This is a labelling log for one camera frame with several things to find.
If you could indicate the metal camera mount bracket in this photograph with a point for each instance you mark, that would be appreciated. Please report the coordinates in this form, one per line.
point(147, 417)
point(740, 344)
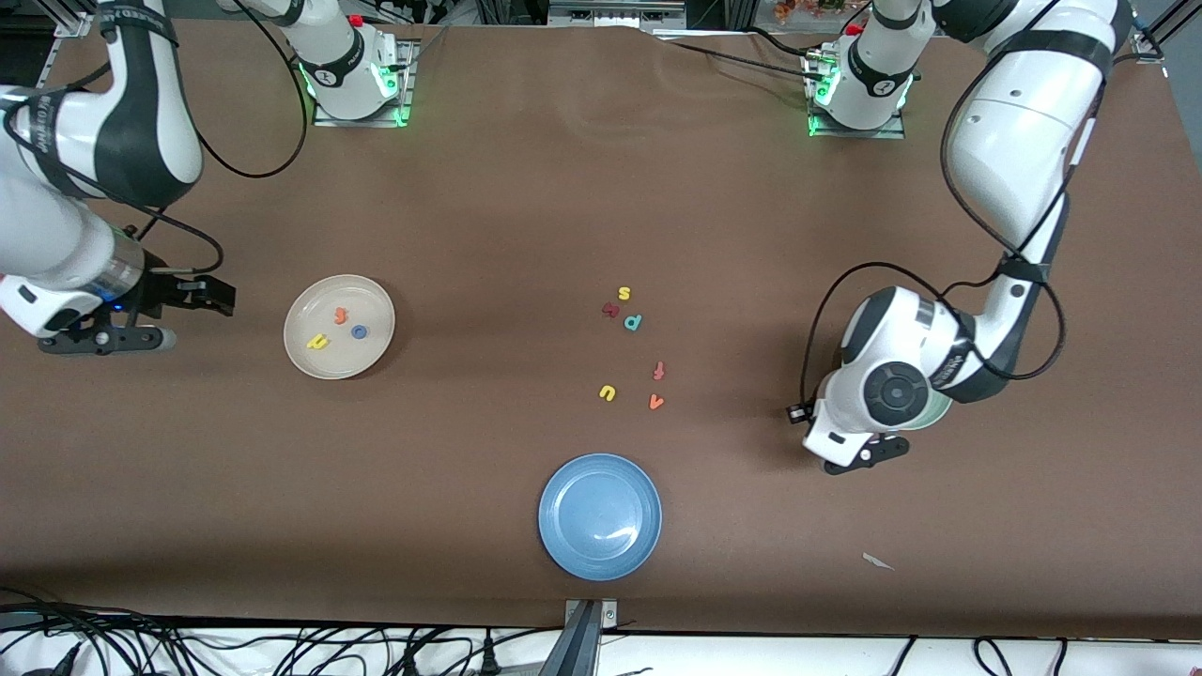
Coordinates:
point(582, 638)

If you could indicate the yellow foam letter h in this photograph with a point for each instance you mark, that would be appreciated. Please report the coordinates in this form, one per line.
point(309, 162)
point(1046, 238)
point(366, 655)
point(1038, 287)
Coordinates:
point(317, 342)

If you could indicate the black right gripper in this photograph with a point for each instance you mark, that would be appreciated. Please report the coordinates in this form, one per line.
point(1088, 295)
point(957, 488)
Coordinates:
point(158, 289)

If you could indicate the blue plate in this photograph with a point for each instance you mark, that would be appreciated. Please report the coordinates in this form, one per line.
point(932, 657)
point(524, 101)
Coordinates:
point(601, 516)

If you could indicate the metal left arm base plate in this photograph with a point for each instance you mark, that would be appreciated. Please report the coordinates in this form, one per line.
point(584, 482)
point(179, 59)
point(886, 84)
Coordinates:
point(892, 133)

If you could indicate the white paper scrap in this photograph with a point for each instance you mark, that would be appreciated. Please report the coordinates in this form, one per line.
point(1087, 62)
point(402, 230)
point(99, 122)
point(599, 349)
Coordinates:
point(876, 560)

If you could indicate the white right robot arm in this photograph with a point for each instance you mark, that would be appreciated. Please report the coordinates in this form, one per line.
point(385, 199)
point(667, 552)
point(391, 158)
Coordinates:
point(122, 122)

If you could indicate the aluminium frame profile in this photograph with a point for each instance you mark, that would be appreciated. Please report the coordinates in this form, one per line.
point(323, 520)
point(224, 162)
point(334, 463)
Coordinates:
point(75, 19)
point(1164, 28)

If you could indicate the grey device box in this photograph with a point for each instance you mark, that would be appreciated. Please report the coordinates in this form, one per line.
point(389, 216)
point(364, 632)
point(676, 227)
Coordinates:
point(610, 14)

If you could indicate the orange flower decoration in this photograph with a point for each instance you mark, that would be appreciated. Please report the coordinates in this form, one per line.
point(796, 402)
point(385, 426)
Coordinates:
point(798, 9)

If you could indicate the beige brown plate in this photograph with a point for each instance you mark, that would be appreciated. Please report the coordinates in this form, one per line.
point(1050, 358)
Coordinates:
point(343, 361)

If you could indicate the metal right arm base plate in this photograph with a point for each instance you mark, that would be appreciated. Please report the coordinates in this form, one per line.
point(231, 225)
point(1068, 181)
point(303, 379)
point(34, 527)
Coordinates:
point(407, 89)

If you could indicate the light green plate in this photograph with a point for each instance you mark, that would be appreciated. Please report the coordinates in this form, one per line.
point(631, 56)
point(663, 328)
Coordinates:
point(934, 413)

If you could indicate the brown table cover sheet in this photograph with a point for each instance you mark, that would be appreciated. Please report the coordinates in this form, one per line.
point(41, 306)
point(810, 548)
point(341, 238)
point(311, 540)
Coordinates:
point(563, 188)

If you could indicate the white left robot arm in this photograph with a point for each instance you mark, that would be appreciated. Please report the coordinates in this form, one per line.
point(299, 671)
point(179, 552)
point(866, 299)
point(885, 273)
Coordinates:
point(1014, 141)

